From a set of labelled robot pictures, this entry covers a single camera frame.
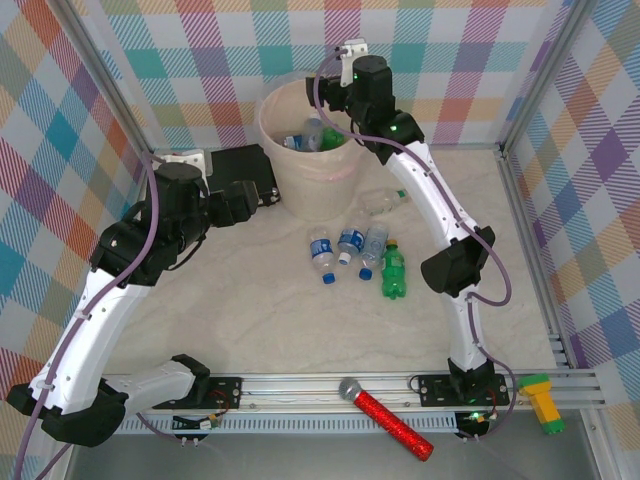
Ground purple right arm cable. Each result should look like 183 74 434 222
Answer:
312 47 512 351

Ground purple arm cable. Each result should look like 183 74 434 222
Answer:
12 152 161 480
312 47 512 351

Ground green bottle yellow cap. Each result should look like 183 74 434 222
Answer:
380 238 409 300

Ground white-cap blue-label water bottle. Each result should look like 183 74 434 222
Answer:
336 227 366 265

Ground black rectangular case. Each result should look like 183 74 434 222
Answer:
207 143 281 206

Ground pale label blue-cap bottle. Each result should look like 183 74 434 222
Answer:
358 223 390 280

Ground aluminium frame bar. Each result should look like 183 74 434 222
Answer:
499 0 599 156
62 0 154 164
497 147 576 371

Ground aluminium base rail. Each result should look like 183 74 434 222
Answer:
109 370 604 414

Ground beige plastic bin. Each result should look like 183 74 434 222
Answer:
257 77 374 221

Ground green plastic bottle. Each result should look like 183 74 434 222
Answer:
319 127 347 152

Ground grey slotted cable duct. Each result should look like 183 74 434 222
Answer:
119 412 461 436

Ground clear bottle green cap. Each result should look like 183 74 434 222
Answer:
358 187 412 217

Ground yellow green toy block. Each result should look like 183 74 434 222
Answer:
517 373 568 437

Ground blue label water bottle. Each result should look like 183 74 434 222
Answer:
301 116 325 152
306 226 337 285

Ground red glitter microphone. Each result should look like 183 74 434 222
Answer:
338 377 435 462

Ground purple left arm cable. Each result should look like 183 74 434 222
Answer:
12 152 161 480

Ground small wired connector board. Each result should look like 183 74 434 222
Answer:
453 408 501 444
169 410 224 446

